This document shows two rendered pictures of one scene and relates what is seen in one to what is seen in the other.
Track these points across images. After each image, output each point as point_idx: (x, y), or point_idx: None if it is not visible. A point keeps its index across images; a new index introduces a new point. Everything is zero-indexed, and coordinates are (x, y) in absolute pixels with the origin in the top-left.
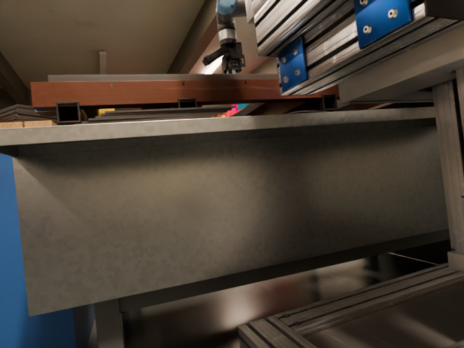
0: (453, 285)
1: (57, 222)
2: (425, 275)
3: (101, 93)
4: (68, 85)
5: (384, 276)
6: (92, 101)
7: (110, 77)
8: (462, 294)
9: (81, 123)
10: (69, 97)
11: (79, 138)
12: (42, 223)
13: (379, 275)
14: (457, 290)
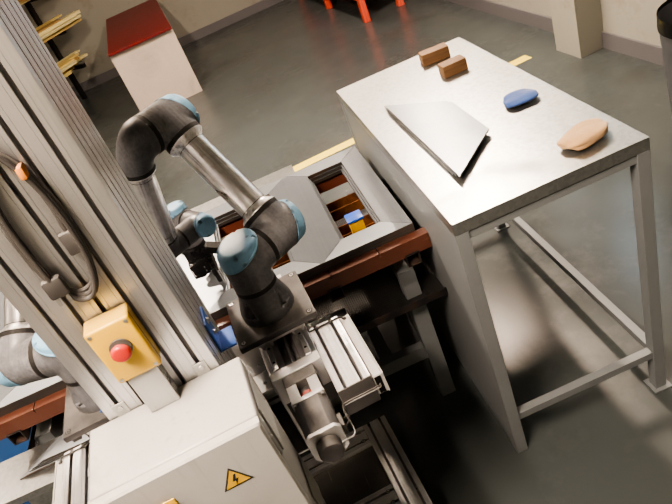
0: (326, 470)
1: (48, 493)
2: (313, 460)
3: (31, 419)
4: (7, 424)
5: (378, 359)
6: (28, 425)
7: (30, 396)
8: (320, 485)
9: (29, 435)
10: (12, 429)
11: (37, 495)
12: (40, 496)
13: (375, 355)
14: (322, 478)
